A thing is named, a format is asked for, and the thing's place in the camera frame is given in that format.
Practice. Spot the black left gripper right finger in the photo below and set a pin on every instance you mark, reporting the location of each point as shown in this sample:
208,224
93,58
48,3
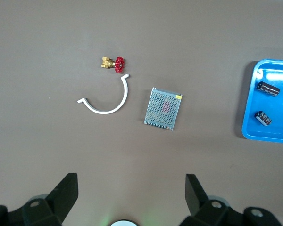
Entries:
210,212

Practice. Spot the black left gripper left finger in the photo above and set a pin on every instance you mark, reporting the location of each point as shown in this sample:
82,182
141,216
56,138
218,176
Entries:
49,207

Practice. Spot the short dark brown capacitor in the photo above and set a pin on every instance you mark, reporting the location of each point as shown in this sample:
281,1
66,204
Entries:
263,118

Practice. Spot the long dark brown capacitor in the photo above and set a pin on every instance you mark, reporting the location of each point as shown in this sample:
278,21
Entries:
268,89

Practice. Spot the metal mesh power supply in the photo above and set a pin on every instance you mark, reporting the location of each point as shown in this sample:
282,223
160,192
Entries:
162,109

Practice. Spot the blue plastic tray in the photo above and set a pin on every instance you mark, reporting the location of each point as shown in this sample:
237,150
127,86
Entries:
280,113

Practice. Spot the brass valve red handwheel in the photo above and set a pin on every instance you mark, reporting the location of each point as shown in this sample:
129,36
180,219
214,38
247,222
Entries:
119,64

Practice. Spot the white curved plastic bracket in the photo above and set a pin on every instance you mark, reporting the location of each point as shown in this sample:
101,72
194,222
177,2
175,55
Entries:
126,94

